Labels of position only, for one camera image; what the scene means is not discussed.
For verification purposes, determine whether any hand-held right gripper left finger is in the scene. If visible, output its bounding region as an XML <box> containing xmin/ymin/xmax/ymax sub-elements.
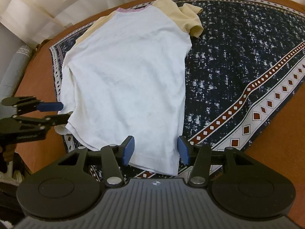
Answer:
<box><xmin>39</xmin><ymin>135</ymin><xmax>135</xmax><ymax>187</ymax></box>

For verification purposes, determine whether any person's left hand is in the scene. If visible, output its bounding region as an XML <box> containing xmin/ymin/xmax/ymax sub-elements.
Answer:
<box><xmin>2</xmin><ymin>144</ymin><xmax>17</xmax><ymax>164</ymax></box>

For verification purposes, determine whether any grey-green bolster pillow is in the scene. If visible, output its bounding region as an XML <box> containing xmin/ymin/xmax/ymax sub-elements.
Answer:
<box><xmin>0</xmin><ymin>45</ymin><xmax>34</xmax><ymax>102</ymax></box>

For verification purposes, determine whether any white t-shirt with beige sleeves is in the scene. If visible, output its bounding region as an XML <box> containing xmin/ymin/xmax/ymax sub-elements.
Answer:
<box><xmin>57</xmin><ymin>0</ymin><xmax>204</xmax><ymax>176</ymax></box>

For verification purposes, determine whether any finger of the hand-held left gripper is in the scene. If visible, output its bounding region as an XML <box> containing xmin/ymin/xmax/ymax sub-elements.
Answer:
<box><xmin>1</xmin><ymin>96</ymin><xmax>64</xmax><ymax>112</ymax></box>
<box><xmin>11</xmin><ymin>111</ymin><xmax>73</xmax><ymax>131</ymax></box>

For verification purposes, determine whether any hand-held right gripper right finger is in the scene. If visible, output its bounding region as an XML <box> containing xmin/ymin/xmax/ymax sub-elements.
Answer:
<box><xmin>177</xmin><ymin>135</ymin><xmax>272</xmax><ymax>187</ymax></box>

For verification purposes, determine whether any dark patterned mat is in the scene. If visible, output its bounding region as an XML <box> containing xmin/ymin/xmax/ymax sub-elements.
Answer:
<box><xmin>49</xmin><ymin>0</ymin><xmax>305</xmax><ymax>180</ymax></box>

